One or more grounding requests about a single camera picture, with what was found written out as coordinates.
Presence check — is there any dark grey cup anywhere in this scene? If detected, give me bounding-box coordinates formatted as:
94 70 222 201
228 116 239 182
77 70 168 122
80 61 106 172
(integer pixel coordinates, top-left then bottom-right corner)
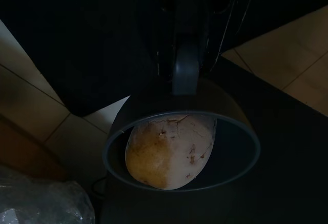
102 38 262 193

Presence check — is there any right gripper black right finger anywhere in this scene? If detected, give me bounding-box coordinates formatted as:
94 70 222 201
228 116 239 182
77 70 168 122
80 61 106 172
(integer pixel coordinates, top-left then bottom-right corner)
197 0 240 74

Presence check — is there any clear bubble wrap bundle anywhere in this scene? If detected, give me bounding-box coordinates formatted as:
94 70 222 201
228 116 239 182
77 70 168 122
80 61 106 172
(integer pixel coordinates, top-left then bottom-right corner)
0 164 96 224

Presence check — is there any brown potato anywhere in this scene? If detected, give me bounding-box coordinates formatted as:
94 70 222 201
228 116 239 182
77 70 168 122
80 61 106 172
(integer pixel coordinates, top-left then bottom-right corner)
125 114 217 190

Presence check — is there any black power cable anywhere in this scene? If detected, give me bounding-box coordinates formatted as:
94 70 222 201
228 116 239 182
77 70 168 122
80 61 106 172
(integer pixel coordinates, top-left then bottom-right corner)
90 176 110 200

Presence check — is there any black floor mat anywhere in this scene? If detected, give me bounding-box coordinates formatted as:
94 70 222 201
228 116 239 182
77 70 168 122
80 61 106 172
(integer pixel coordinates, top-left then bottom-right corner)
0 0 328 119

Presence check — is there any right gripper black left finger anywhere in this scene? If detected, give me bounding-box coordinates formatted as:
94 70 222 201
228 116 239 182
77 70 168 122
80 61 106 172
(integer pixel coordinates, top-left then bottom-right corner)
143 0 180 82

